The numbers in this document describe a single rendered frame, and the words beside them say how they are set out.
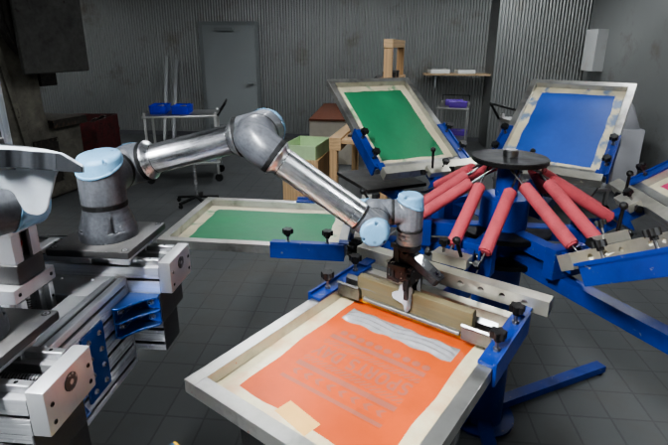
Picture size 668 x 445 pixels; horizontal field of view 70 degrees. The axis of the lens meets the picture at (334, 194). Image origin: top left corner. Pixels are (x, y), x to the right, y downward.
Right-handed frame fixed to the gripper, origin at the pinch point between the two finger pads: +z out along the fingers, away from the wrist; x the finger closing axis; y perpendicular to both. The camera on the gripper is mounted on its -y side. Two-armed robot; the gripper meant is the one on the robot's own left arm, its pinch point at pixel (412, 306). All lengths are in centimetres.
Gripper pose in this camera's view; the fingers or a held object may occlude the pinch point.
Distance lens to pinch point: 150.5
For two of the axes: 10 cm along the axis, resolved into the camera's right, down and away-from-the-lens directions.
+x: -6.0, 2.4, -7.6
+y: -8.0, -1.8, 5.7
